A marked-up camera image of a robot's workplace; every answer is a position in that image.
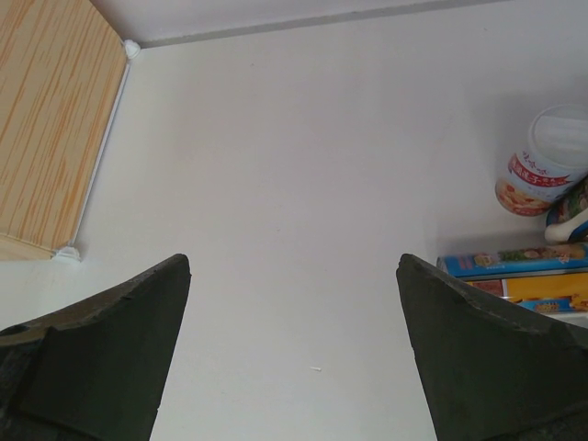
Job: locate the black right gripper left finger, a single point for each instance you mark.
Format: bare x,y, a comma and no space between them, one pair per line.
95,370

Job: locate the white red label can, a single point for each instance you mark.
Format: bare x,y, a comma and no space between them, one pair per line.
553,160

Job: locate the blue can with spoon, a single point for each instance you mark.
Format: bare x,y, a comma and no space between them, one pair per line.
567,220

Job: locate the wooden cabinet box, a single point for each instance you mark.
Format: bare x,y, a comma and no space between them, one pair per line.
62,71

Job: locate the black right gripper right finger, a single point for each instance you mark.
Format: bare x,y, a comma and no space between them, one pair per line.
492,370

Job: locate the blue yellow lying can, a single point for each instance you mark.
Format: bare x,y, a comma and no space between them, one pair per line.
547,279

